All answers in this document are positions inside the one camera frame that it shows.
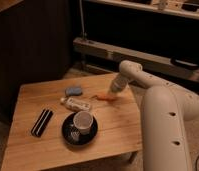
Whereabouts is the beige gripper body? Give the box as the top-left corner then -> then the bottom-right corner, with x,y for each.
109,74 -> 128,94

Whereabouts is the orange pepper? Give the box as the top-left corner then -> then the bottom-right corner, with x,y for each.
92,94 -> 116,101

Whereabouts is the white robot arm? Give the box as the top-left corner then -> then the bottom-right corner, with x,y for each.
109,60 -> 199,171

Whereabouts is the long grey beam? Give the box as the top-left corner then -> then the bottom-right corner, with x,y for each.
73,37 -> 199,83

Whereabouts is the blue sponge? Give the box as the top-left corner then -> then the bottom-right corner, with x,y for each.
65,87 -> 82,96

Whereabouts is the white paper cup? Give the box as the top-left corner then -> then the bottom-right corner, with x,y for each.
73,111 -> 93,135

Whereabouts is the small wooden table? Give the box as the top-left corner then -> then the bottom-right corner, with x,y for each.
1,74 -> 141,171

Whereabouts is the black round plate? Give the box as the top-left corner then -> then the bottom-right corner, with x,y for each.
61,113 -> 98,146

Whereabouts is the black striped rectangular case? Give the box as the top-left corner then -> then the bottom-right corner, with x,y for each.
31,109 -> 53,137

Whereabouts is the vertical metal pole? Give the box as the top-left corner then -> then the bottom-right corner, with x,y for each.
79,0 -> 87,40

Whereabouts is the background wooden shelf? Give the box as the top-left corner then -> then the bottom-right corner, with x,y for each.
85,0 -> 199,20

